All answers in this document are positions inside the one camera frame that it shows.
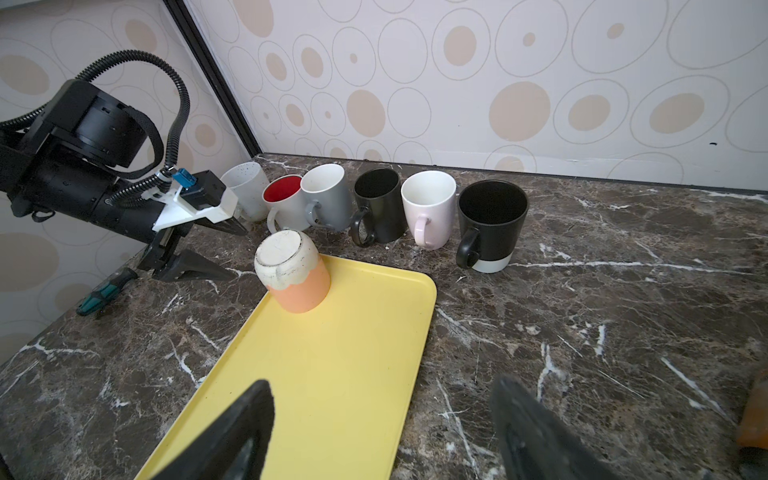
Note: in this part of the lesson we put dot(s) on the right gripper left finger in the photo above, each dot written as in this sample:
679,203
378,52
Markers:
235,445

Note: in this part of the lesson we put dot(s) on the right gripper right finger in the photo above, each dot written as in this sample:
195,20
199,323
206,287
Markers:
533,442

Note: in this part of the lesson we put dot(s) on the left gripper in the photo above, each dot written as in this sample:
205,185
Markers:
158,256

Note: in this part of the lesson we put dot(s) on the white speckled mug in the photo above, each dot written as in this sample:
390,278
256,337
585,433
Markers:
248,182

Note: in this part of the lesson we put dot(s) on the cream and peach mug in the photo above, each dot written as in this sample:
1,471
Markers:
289,265

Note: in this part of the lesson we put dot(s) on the white mug red inside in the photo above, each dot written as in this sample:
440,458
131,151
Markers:
286,203

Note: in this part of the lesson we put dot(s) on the grey mug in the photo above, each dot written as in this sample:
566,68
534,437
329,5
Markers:
328,197

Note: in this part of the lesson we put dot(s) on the pink mug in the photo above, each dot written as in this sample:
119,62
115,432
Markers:
429,204

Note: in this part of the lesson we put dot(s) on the black mug white base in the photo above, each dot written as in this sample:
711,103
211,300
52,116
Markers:
491,217

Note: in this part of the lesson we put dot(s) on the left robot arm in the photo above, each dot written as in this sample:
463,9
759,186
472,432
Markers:
87,155

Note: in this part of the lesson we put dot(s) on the yellow plastic tray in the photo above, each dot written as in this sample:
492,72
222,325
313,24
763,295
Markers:
341,375

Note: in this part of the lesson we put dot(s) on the orange small bottle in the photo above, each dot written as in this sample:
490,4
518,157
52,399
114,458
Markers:
752,429

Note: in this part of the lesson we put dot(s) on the green handled screwdriver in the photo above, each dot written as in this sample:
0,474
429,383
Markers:
106,292

